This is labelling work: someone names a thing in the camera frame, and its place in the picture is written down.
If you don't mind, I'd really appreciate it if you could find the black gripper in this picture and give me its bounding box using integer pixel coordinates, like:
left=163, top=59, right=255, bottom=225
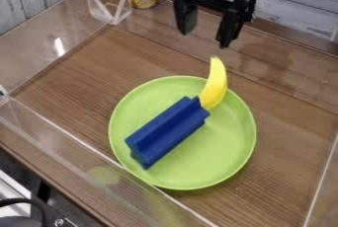
left=172, top=0, right=258, bottom=48

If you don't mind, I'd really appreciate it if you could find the yellow banana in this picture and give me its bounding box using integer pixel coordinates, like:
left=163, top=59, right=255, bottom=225
left=199, top=56, right=227, bottom=110

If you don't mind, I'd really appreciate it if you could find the green round plate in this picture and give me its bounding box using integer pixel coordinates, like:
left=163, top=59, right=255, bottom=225
left=108, top=76, right=258, bottom=190

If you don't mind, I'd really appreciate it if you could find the blue plastic block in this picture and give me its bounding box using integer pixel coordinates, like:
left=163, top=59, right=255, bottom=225
left=126, top=97, right=210, bottom=169

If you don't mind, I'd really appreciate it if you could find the clear acrylic enclosure wall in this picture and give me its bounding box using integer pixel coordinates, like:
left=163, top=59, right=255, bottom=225
left=0, top=0, right=338, bottom=227

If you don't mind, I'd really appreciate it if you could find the black metal bracket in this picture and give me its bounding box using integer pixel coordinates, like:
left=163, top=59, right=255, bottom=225
left=31, top=194, right=77, bottom=227

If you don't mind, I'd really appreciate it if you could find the black cable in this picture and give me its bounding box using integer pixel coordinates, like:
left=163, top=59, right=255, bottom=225
left=0, top=197, right=49, bottom=227

